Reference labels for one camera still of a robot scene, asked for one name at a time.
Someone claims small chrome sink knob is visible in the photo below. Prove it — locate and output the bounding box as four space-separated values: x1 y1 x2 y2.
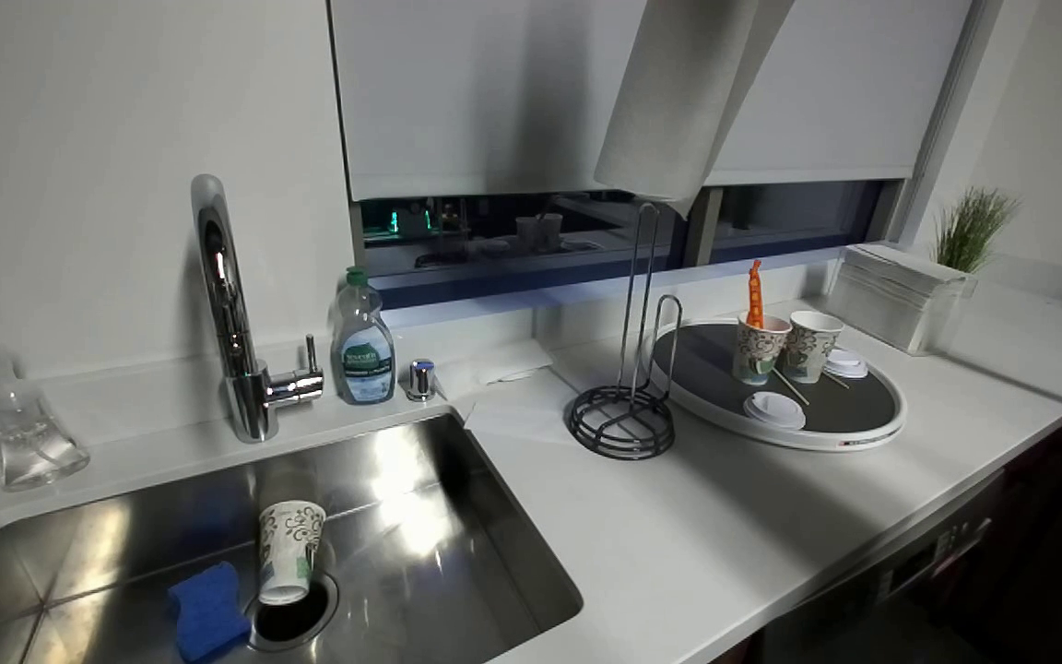
403 359 438 402

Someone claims dish soap bottle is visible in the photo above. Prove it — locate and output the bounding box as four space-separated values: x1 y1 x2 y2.
333 264 393 404

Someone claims black wire paper towel stand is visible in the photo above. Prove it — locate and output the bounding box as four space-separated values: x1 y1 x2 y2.
564 200 678 461

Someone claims patterned paper cup with orange tool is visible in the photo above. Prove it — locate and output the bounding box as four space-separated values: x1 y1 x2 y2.
733 318 790 388

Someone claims white planter box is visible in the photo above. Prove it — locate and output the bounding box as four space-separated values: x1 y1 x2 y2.
827 244 967 353

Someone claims green potted plant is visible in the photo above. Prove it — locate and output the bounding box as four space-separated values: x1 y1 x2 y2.
935 188 1015 274

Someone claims chrome kitchen faucet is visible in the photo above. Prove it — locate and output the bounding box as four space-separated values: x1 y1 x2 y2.
192 172 324 441

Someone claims patterned paper cup in sink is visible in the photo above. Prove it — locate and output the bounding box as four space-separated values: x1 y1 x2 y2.
258 498 324 605

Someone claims stainless steel sink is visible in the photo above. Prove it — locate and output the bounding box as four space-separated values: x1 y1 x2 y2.
0 413 581 664

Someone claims orange plastic tool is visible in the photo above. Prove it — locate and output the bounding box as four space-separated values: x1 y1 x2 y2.
743 257 765 329

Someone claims white roller window blind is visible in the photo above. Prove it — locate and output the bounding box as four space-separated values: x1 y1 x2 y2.
333 0 973 200

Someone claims white plastic cup lid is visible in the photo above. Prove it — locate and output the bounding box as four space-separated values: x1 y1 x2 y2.
743 392 808 432

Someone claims patterned paper cup on tray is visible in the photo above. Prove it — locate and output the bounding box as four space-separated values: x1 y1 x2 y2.
782 309 839 382

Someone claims blue sponge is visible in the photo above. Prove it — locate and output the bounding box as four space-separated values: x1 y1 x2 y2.
169 560 250 664

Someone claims oval black tray white rim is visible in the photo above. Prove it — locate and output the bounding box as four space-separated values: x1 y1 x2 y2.
653 325 905 452

